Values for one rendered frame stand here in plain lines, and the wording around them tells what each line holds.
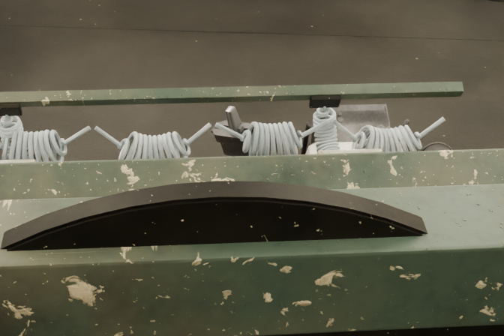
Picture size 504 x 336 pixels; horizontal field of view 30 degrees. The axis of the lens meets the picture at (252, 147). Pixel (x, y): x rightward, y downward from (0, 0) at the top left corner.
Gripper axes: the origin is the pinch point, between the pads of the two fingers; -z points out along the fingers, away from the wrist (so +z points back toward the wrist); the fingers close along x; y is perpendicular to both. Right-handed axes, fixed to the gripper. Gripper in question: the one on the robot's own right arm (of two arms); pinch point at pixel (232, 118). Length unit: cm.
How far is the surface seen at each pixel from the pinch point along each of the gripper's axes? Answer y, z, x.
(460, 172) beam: 34, -28, 67
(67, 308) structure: 98, -67, 55
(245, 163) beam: 49, -38, 40
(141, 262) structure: 94, -70, 62
